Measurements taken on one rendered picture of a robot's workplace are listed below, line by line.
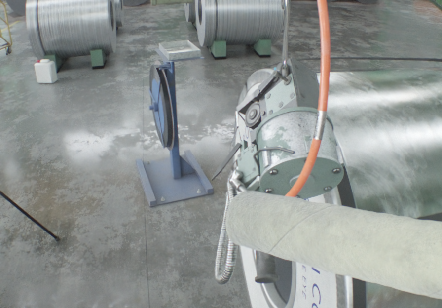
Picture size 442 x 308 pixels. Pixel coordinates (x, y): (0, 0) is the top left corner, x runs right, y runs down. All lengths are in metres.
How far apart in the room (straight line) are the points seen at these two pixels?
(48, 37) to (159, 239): 4.15
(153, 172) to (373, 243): 2.97
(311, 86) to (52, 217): 2.40
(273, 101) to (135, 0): 11.35
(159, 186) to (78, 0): 3.66
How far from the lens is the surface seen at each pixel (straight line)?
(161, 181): 2.99
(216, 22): 5.81
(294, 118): 0.63
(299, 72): 0.73
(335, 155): 0.63
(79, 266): 2.43
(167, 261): 2.34
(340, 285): 0.84
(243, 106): 0.84
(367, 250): 0.17
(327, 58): 0.48
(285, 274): 1.58
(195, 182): 2.95
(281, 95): 0.70
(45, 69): 5.63
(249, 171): 0.71
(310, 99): 0.70
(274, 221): 0.19
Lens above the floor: 1.71
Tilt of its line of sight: 29 degrees down
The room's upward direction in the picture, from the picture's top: straight up
